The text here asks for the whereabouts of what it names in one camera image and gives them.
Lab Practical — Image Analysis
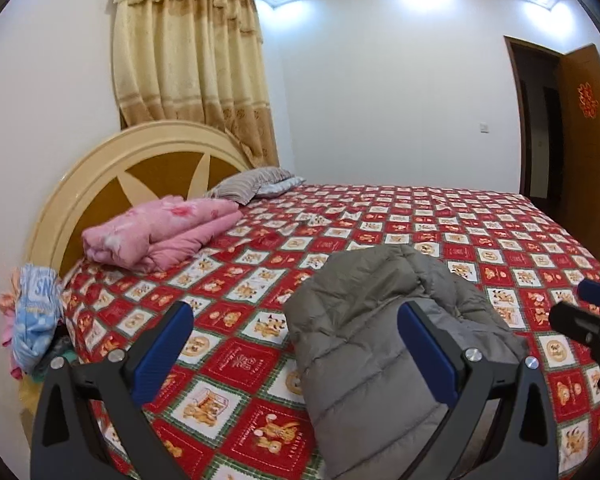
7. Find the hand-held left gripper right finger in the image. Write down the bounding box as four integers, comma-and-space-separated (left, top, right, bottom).
397, 301, 561, 480

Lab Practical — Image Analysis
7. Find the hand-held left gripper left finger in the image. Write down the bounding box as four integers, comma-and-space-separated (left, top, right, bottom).
30, 301, 195, 480

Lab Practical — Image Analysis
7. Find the gray puffer jacket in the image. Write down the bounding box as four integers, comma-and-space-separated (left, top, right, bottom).
284, 244, 528, 480

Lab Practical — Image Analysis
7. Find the brown wooden door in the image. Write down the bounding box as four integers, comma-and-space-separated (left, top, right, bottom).
557, 44, 600, 263

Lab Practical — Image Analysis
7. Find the folded pink quilt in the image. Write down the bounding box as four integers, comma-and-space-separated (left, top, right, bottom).
81, 196, 243, 274

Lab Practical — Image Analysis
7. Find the light blue printed cloth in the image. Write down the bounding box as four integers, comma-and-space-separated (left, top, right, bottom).
12, 262, 64, 374

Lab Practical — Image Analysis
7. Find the red printed bedsheet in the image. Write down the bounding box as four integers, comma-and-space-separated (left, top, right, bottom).
60, 182, 600, 480

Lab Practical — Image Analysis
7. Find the pink orange cloth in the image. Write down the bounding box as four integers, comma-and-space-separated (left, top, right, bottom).
0, 267, 25, 379

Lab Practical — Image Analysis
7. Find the cream wooden headboard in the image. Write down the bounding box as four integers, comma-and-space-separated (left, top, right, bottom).
27, 120, 253, 281

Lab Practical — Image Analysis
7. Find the striped pillow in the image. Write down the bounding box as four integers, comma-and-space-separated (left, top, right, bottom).
211, 166, 295, 206

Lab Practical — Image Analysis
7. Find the red paper door decoration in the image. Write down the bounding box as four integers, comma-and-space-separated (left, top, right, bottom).
576, 81, 599, 120

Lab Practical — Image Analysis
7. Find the light gray pillow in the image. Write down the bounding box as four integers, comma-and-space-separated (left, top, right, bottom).
255, 176, 307, 199

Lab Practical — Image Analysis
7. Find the beige patterned curtain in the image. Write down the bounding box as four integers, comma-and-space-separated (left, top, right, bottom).
111, 0, 280, 168

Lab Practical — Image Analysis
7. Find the dark wooden door frame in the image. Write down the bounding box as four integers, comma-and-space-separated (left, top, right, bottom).
503, 35, 568, 201

